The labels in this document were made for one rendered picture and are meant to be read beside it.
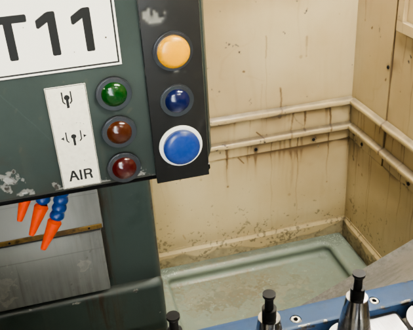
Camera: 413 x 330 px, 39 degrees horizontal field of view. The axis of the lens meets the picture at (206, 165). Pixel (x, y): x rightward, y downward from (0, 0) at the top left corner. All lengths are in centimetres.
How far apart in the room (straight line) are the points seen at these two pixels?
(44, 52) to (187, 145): 13
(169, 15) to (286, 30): 120
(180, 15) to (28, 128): 14
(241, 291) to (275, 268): 15
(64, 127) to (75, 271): 89
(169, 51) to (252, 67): 119
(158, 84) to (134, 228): 89
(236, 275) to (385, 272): 52
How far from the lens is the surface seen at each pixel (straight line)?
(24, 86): 45
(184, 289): 184
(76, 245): 130
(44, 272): 133
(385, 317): 83
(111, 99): 45
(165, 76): 46
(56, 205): 70
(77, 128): 46
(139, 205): 130
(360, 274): 71
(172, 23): 45
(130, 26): 44
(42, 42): 44
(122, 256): 137
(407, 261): 157
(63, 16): 44
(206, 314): 175
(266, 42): 162
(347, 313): 74
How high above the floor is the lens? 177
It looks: 29 degrees down
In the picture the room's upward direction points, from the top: 4 degrees counter-clockwise
